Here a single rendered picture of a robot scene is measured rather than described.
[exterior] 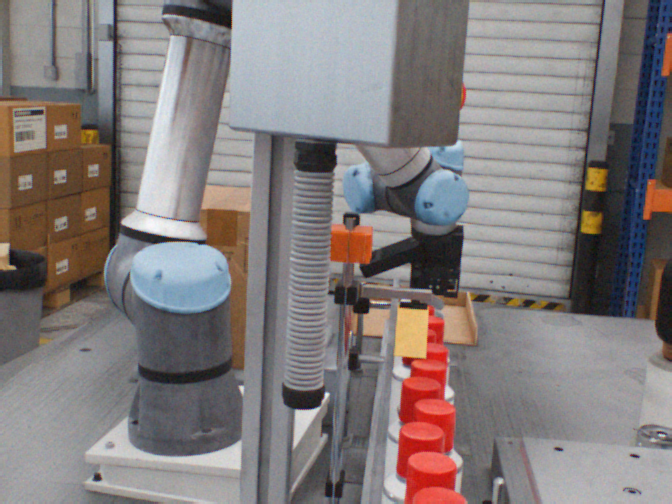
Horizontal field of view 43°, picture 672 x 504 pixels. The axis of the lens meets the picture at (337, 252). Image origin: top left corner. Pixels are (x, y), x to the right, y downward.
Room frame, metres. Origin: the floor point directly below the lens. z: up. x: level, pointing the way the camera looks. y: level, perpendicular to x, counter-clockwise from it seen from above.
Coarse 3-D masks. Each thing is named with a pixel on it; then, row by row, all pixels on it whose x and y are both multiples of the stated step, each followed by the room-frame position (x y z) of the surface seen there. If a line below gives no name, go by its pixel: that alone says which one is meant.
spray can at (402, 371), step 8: (432, 336) 0.82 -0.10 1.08; (408, 360) 0.82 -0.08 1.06; (400, 368) 0.83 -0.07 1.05; (408, 368) 0.82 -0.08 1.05; (392, 376) 0.83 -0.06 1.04; (400, 376) 0.82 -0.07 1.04; (408, 376) 0.81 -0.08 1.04; (392, 384) 0.83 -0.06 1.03; (400, 384) 0.82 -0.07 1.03; (392, 392) 0.83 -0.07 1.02; (400, 392) 0.81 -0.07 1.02; (392, 400) 0.83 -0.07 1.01; (392, 408) 0.82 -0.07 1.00; (392, 416) 0.82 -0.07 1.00
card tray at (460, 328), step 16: (448, 304) 1.93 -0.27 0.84; (464, 304) 1.92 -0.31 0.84; (352, 320) 1.73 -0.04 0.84; (368, 320) 1.76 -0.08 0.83; (384, 320) 1.76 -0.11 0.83; (448, 320) 1.79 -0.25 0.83; (464, 320) 1.80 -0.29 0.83; (368, 336) 1.65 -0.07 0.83; (448, 336) 1.67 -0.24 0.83; (464, 336) 1.68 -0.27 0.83
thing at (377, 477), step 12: (396, 300) 1.44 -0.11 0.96; (396, 312) 1.36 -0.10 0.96; (384, 372) 1.05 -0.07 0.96; (384, 384) 1.01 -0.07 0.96; (384, 396) 0.97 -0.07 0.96; (384, 408) 0.93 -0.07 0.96; (384, 420) 0.89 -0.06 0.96; (384, 432) 0.86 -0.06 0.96; (384, 444) 0.83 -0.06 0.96; (384, 456) 0.80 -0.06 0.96; (372, 468) 0.77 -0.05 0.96; (384, 468) 0.77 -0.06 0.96; (372, 480) 0.74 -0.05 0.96; (372, 492) 0.72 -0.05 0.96
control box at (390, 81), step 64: (256, 0) 0.69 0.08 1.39; (320, 0) 0.65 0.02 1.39; (384, 0) 0.61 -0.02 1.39; (448, 0) 0.65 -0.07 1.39; (256, 64) 0.69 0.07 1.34; (320, 64) 0.65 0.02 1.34; (384, 64) 0.61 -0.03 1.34; (448, 64) 0.65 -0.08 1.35; (256, 128) 0.69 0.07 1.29; (320, 128) 0.64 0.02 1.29; (384, 128) 0.61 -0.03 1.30; (448, 128) 0.66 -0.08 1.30
